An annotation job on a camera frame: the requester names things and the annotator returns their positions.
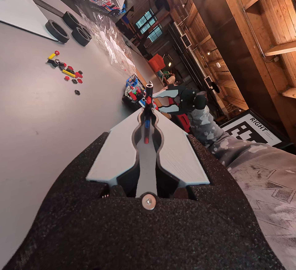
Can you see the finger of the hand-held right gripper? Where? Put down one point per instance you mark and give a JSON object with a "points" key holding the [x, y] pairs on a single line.
{"points": [[172, 109], [170, 93]]}

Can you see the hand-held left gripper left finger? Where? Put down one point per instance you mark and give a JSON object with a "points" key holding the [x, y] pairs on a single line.
{"points": [[115, 156]]}

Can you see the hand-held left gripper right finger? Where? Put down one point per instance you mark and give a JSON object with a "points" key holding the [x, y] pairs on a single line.
{"points": [[182, 159]]}

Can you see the black brick beam with pins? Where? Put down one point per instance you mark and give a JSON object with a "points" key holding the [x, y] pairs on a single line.
{"points": [[147, 115]]}

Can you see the toy brick race car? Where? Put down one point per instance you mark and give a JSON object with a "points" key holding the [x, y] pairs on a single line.
{"points": [[133, 87]]}

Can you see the person's right forearm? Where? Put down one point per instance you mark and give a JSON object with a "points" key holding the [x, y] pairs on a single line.
{"points": [[208, 131]]}

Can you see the grey desk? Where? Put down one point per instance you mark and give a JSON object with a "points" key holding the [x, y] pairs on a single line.
{"points": [[46, 136]]}

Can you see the orange plastic bin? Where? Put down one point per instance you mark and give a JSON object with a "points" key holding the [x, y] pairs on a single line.
{"points": [[157, 62]]}

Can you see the paned window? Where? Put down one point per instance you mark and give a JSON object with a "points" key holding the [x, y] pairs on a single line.
{"points": [[144, 19], [155, 33]]}

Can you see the black framed tag sign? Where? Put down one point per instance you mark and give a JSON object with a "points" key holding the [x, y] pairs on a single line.
{"points": [[249, 131]]}

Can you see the heap of clear plastic bags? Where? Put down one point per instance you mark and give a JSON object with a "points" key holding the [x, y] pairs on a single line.
{"points": [[111, 43]]}

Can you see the person's grey sweatshirt torso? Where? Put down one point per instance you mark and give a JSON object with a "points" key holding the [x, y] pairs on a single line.
{"points": [[266, 182]]}

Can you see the pile of small brick pieces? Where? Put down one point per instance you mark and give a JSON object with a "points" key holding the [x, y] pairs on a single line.
{"points": [[68, 73]]}

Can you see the wooden book stand white base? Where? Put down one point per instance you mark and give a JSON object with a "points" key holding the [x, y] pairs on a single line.
{"points": [[20, 11]]}

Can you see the red frame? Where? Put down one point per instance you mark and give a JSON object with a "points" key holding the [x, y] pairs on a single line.
{"points": [[185, 122]]}

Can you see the silver air duct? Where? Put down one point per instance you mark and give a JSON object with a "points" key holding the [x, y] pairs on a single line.
{"points": [[194, 52]]}

